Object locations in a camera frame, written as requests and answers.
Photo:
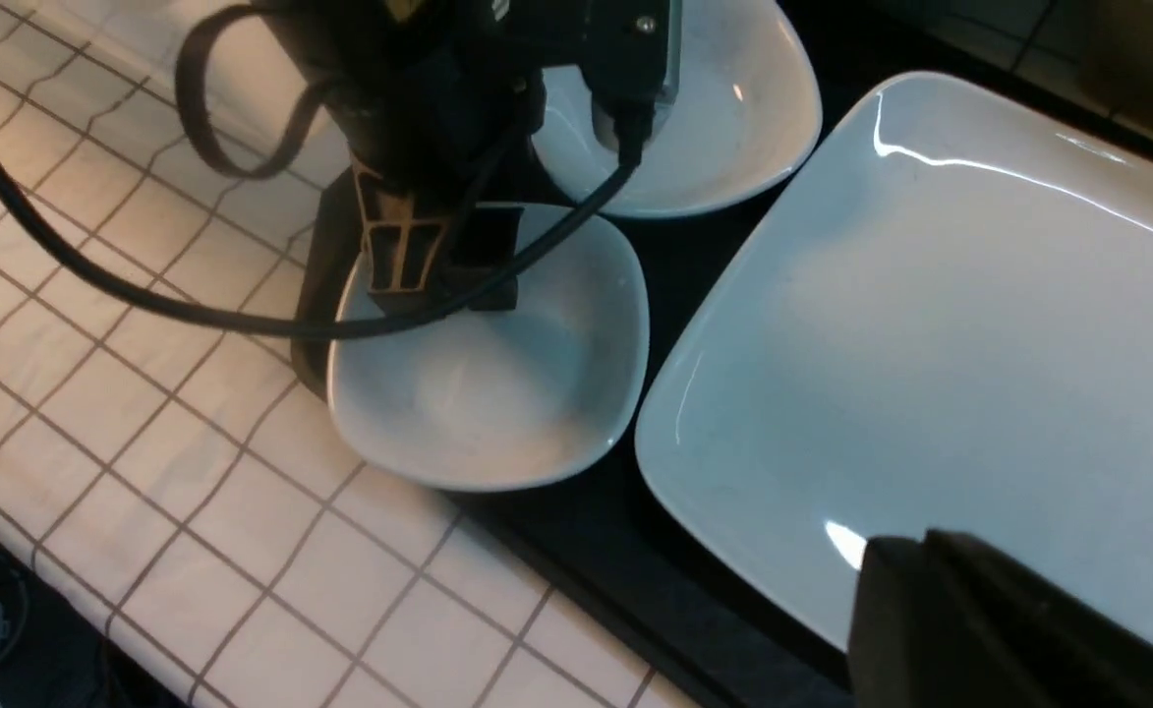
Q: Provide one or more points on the large white square plate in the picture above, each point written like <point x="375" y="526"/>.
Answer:
<point x="945" y="321"/>

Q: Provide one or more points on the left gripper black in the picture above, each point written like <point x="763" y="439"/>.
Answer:
<point x="421" y="100"/>

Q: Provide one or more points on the black serving tray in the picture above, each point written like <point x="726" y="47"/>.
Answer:
<point x="600" y="540"/>

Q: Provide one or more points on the white bowl tray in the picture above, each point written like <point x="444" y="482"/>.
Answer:
<point x="488" y="402"/>
<point x="747" y="114"/>

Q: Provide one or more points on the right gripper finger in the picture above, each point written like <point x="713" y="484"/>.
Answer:
<point x="950" y="621"/>

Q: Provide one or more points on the checkered white tablecloth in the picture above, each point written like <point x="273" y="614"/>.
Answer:
<point x="176" y="485"/>

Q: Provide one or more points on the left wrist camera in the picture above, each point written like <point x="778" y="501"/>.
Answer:
<point x="627" y="53"/>

